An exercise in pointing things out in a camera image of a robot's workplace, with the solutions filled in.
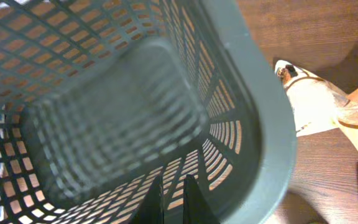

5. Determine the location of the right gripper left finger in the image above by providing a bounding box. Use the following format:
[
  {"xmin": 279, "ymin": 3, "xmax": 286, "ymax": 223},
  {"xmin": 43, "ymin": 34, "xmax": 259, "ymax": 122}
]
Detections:
[{"xmin": 129, "ymin": 175, "xmax": 164, "ymax": 224}]

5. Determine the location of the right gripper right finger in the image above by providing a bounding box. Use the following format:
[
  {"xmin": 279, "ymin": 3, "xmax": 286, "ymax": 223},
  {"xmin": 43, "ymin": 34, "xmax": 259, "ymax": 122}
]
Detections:
[{"xmin": 183, "ymin": 174, "xmax": 220, "ymax": 224}]

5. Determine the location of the grey plastic shopping basket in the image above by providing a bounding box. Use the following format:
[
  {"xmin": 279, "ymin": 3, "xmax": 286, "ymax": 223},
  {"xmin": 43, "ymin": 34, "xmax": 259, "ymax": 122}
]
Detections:
[{"xmin": 0, "ymin": 0, "xmax": 296, "ymax": 223}]

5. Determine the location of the right beige snack bag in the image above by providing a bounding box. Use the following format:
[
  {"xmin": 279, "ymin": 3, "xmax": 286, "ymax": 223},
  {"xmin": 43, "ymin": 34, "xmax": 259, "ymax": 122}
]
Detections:
[{"xmin": 275, "ymin": 60, "xmax": 358, "ymax": 151}]

